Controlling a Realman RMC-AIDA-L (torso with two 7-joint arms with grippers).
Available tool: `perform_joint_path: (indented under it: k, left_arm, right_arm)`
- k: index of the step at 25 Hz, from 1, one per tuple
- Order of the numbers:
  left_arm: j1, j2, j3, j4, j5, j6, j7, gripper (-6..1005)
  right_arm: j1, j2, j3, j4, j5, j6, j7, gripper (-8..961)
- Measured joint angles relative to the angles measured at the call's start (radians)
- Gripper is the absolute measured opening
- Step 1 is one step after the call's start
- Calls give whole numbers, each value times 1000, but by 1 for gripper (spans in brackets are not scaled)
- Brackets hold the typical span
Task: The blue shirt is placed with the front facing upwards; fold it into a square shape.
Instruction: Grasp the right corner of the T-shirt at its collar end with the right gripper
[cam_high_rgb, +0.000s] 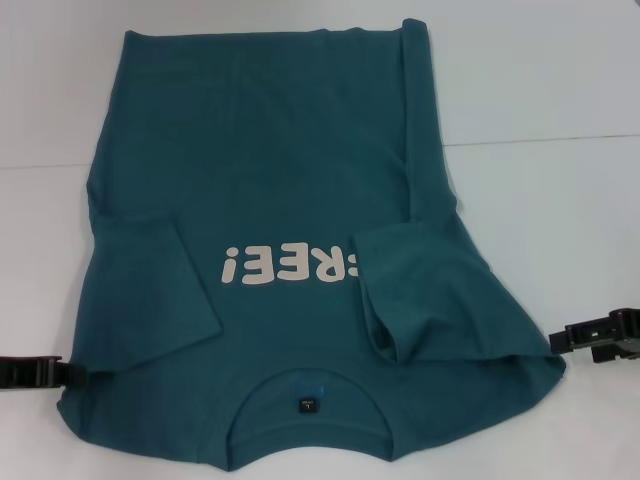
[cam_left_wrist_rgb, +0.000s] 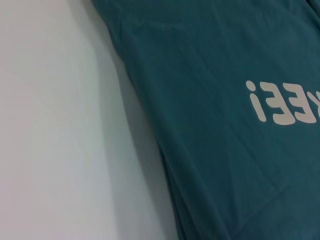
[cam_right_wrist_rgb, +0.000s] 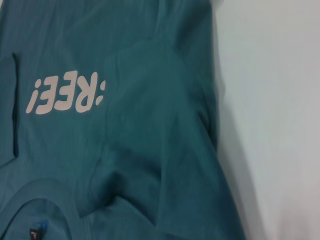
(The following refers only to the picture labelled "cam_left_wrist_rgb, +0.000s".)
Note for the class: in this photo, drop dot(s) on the teal FREE print t-shirt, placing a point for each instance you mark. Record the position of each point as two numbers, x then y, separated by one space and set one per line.
225 125

